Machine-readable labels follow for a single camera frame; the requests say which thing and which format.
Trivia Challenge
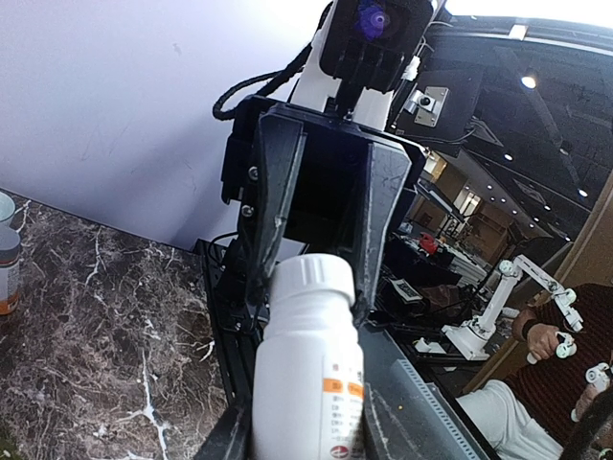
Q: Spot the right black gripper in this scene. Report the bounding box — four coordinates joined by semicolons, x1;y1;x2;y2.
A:
221;96;411;326

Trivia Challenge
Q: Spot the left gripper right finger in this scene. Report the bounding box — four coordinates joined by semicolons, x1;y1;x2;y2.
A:
361;383;447;460

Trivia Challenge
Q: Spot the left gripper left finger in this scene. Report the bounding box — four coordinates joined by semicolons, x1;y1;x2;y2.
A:
193;398;252;460

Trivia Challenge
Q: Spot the small white pill bottle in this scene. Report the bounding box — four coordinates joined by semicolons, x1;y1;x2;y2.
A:
252;254;364;460

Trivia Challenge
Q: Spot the orange pill bottle grey cap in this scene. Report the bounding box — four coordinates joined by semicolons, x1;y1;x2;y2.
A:
1;225;21;315

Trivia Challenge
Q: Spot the operator person in background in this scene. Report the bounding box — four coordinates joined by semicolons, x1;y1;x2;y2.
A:
454;282;613;460

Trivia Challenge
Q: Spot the right light green bowl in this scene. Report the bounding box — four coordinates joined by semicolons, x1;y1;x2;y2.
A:
0;192;16;227

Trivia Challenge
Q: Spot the white slotted cable duct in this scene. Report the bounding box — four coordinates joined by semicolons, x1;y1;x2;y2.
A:
391;359;488;459

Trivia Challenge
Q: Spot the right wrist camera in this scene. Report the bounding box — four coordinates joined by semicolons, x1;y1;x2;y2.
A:
288;0;439;130

